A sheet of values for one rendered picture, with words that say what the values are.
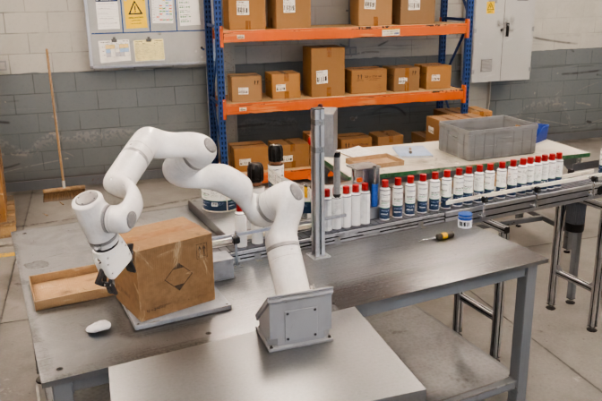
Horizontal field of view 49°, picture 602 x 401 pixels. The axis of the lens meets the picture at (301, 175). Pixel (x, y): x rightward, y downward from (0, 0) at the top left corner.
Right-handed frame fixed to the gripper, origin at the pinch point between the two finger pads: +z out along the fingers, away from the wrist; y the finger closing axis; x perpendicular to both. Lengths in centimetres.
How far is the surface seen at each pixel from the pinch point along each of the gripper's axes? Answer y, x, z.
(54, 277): 27, 75, 49
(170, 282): 27.3, 10.7, 32.5
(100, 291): 24, 46, 45
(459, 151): 289, -29, 153
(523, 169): 204, -85, 95
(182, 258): 34.6, 8.6, 26.7
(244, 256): 74, 13, 65
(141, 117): 361, 328, 219
